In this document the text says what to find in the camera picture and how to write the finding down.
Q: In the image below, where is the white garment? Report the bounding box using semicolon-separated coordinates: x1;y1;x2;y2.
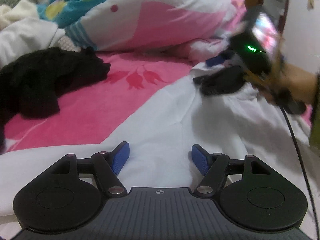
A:
1;67;319;226

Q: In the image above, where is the white cream clothes pile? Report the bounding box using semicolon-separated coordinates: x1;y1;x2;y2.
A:
1;0;65;67

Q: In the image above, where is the black garment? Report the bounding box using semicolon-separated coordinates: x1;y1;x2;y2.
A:
1;47;111;149

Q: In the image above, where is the person's right hand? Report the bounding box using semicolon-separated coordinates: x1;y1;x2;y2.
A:
260;62;318;106

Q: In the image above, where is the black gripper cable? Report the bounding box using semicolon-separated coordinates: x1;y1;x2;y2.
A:
280;104;316;221

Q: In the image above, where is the green fleece sleeve forearm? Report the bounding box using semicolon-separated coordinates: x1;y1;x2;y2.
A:
309;74;320;149

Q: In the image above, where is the pink floral bed sheet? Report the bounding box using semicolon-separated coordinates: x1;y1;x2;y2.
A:
5;52;193;152

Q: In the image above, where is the pink white blue duvet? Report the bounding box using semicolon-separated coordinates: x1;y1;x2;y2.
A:
37;0;246;63

